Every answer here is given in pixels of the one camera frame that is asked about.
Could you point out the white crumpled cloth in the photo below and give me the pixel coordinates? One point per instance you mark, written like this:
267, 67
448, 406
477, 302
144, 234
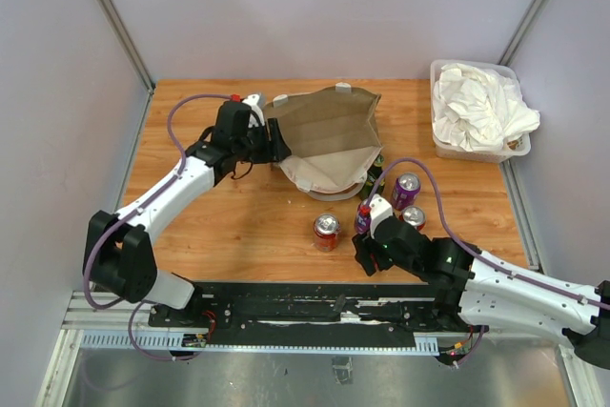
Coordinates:
481, 109

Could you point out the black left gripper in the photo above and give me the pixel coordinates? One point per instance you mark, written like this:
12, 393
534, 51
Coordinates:
279, 148

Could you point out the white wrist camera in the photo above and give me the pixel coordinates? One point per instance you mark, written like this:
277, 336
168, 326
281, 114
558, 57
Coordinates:
381, 209
255, 102

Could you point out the purple Fanta can front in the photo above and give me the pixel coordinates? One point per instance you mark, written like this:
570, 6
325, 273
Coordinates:
362, 218

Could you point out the white plastic basket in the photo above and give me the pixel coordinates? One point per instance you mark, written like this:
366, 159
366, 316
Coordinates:
476, 111

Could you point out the aluminium frame post left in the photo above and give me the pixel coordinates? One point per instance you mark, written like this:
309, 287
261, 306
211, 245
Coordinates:
125, 39

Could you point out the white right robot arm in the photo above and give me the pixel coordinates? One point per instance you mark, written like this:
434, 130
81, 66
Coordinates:
478, 289

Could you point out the aluminium frame post right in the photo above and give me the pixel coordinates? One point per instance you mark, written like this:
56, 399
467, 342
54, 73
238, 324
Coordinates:
524, 27

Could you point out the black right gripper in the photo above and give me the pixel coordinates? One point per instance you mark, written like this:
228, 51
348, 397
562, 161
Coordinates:
363, 253

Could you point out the green glass bottle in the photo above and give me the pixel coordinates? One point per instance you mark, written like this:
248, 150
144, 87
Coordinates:
373, 173

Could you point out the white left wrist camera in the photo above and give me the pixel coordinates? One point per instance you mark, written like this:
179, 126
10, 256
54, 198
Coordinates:
255, 102

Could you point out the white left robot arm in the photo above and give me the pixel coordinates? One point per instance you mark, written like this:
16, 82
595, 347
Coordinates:
119, 263

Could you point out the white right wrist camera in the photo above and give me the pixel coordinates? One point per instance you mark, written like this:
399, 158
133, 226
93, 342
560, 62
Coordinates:
381, 209

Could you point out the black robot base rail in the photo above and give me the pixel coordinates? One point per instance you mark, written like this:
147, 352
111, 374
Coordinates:
317, 317

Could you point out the red cola can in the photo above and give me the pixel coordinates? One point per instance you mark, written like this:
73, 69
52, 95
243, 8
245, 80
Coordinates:
414, 216
326, 232

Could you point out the purple fanta can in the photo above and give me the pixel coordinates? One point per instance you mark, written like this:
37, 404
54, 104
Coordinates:
362, 218
405, 191

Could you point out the burlap canvas tote bag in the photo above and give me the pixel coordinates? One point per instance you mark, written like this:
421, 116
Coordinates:
332, 136

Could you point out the aluminium frame post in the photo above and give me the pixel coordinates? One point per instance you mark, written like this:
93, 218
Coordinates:
524, 27
125, 39

